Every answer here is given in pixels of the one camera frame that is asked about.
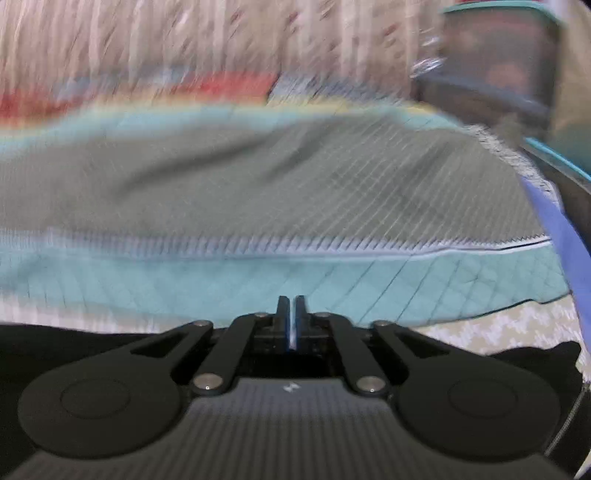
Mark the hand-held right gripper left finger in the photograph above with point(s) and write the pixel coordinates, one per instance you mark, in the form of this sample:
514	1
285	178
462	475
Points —
285	323

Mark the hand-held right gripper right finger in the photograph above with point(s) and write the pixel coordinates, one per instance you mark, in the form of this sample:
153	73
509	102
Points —
300	323

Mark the black pants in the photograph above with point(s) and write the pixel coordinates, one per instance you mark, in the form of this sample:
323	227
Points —
46	350

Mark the grey and teal quilted blanket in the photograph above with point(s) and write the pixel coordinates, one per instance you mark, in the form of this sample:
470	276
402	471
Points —
231	184

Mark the white patterned bed sheet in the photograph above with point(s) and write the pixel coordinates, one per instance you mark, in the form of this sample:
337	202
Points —
508	323

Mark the blue cloth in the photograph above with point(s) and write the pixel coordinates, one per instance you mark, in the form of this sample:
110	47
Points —
565	244

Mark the floral striped curtain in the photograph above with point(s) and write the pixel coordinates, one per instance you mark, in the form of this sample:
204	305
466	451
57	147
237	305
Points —
184	37

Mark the dark tub with teal rim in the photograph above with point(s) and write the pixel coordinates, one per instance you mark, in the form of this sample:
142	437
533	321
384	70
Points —
570	175

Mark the storage box with teal lid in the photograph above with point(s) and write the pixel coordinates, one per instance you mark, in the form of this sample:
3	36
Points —
498	60

